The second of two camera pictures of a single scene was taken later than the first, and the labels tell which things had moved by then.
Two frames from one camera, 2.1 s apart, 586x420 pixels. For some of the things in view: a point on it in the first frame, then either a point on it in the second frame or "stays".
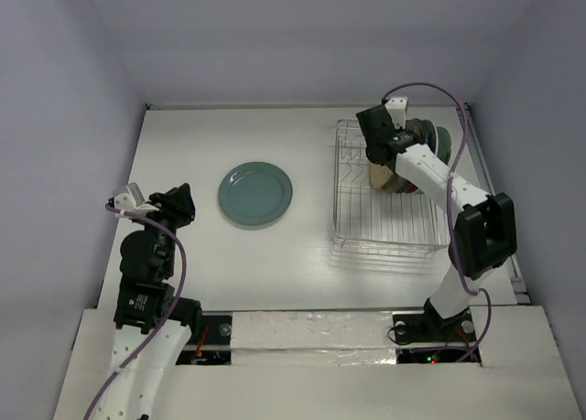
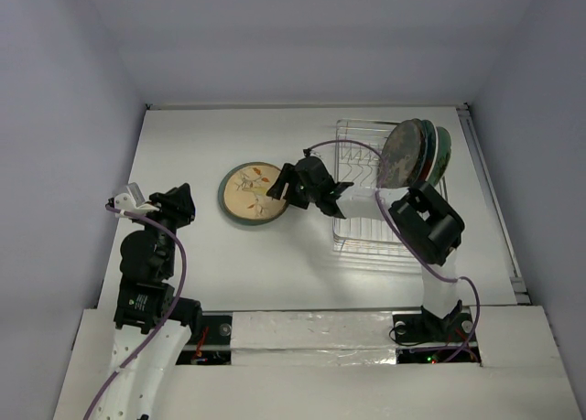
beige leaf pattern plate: (383, 177) → (245, 192)
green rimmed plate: (443, 144) stays
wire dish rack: (370, 220) stays
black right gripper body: (373, 124) → (293, 182)
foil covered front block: (313, 338) stays
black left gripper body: (170, 213) stays
